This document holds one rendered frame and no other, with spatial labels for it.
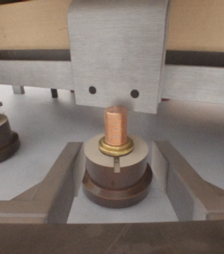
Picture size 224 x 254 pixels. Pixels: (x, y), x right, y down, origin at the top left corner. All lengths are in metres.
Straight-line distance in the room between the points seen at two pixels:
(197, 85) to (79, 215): 0.24
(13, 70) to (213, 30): 0.36
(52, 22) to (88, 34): 0.16
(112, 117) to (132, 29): 0.10
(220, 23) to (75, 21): 0.20
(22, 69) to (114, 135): 0.24
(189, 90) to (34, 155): 0.30
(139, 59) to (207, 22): 0.13
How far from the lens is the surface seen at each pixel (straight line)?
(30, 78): 0.39
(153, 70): 0.23
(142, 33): 0.23
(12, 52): 0.48
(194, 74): 0.29
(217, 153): 0.42
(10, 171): 0.37
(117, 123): 0.23
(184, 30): 0.32
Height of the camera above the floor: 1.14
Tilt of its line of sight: 27 degrees up
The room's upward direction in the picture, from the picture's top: 179 degrees clockwise
